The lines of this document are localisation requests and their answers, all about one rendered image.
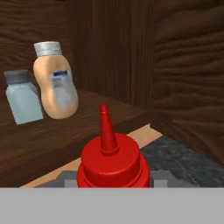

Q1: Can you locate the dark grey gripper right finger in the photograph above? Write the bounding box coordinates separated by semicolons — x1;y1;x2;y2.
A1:
149;170;196;188

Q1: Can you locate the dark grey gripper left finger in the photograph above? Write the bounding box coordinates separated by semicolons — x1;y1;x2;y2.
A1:
34;171;81;188

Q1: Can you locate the red condiment bottle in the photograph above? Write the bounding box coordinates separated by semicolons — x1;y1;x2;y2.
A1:
76;102;151;188

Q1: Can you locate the pale blue shaker grey cap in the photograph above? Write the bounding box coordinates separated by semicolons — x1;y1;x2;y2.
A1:
3;69;45;126

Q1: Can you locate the beige condiment bottle silver cap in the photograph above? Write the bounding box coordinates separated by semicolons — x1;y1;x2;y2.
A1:
32;40;80;120

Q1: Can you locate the dark wood cabinet door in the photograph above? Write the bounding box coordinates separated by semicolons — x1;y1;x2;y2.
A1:
148;0;224;166

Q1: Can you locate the dark wood cabinet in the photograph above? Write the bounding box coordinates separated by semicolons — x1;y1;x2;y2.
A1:
0;0;158;187

